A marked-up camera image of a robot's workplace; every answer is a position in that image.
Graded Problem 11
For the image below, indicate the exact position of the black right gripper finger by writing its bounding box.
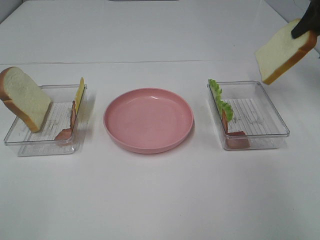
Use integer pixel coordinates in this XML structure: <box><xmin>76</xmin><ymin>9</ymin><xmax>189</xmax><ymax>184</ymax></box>
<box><xmin>291</xmin><ymin>0</ymin><xmax>320</xmax><ymax>39</ymax></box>

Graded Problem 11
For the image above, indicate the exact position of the white bread slice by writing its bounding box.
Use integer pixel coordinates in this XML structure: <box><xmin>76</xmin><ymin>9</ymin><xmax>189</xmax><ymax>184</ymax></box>
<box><xmin>255</xmin><ymin>19</ymin><xmax>318</xmax><ymax>85</ymax></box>
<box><xmin>0</xmin><ymin>66</ymin><xmax>52</xmax><ymax>133</ymax></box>

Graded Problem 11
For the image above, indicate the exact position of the green lettuce leaf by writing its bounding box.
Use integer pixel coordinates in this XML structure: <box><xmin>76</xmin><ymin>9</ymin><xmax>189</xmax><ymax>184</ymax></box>
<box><xmin>208</xmin><ymin>79</ymin><xmax>234</xmax><ymax>122</ymax></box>

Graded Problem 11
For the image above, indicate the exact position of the bacon strip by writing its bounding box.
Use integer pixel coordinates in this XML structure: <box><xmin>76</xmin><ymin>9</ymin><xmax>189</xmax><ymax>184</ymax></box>
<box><xmin>54</xmin><ymin>100</ymin><xmax>77</xmax><ymax>147</ymax></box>
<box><xmin>222</xmin><ymin>110</ymin><xmax>250</xmax><ymax>150</ymax></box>

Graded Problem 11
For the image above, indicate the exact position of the right clear plastic tray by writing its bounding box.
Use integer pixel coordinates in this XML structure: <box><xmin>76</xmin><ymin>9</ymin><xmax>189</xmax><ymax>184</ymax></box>
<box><xmin>207</xmin><ymin>81</ymin><xmax>290</xmax><ymax>151</ymax></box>

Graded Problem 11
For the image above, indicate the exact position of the clear plastic tray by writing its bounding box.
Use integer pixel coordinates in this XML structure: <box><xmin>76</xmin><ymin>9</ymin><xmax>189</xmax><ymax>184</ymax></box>
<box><xmin>207</xmin><ymin>81</ymin><xmax>290</xmax><ymax>151</ymax></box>
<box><xmin>4</xmin><ymin>84</ymin><xmax>88</xmax><ymax>157</ymax></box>

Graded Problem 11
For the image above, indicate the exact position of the pink round plate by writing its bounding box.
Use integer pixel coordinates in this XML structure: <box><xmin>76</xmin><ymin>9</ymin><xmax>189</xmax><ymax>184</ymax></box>
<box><xmin>103</xmin><ymin>87</ymin><xmax>194</xmax><ymax>154</ymax></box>

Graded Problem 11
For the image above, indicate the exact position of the yellow cheese slice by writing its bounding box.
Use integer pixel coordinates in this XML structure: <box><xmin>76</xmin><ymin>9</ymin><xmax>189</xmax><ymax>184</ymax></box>
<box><xmin>74</xmin><ymin>77</ymin><xmax>85</xmax><ymax>114</ymax></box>

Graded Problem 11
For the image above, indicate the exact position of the left clear plastic tray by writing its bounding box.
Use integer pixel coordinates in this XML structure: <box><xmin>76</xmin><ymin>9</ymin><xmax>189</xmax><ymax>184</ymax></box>
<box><xmin>4</xmin><ymin>84</ymin><xmax>88</xmax><ymax>157</ymax></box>

